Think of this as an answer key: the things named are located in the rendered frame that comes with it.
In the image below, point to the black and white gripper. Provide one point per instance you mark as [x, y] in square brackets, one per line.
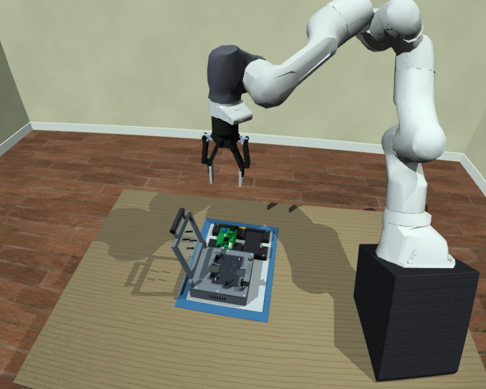
[225, 136]

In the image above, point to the green circuit board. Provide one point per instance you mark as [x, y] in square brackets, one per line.
[226, 238]

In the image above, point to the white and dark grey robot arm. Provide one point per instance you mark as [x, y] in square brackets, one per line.
[407, 238]

